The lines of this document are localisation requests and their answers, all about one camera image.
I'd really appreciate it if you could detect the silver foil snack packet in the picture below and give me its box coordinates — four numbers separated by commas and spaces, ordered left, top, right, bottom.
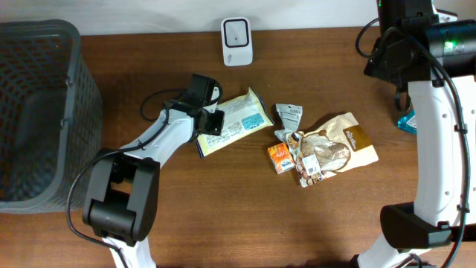
274, 103, 303, 142

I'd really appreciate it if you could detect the left black cable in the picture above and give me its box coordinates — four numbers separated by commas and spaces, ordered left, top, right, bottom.
65, 88, 187, 268

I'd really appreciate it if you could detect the white barcode scanner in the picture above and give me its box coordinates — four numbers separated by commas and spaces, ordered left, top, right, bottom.
221, 17, 254, 67

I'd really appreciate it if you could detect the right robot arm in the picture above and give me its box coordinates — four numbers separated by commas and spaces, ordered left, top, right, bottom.
350, 0, 475, 268

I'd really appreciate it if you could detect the small orange snack packet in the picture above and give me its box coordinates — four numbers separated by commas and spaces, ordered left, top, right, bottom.
267, 143, 295, 174

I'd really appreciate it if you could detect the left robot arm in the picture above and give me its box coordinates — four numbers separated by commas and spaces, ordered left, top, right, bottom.
83, 74, 225, 267

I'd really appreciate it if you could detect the beige PanTree snack pouch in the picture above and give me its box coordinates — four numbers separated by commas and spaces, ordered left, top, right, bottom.
285, 112, 379, 188

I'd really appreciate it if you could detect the grey plastic mesh basket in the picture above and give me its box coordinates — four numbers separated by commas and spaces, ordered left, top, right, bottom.
1, 19, 103, 214

